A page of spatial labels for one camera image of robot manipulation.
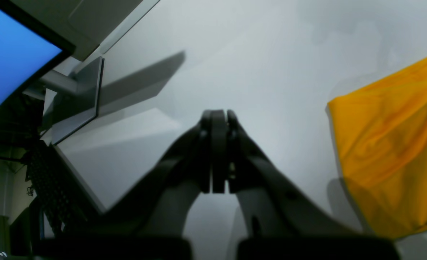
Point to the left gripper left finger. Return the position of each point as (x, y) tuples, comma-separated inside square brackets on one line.
[(147, 224)]

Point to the tablet with blue screen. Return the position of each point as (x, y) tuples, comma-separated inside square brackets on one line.
[(28, 50)]

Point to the grey tablet stand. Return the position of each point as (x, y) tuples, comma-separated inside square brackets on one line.
[(76, 102)]

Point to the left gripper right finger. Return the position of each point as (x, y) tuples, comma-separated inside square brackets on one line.
[(281, 222)]

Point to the yellow T-shirt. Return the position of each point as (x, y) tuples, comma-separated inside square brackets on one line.
[(381, 139)]

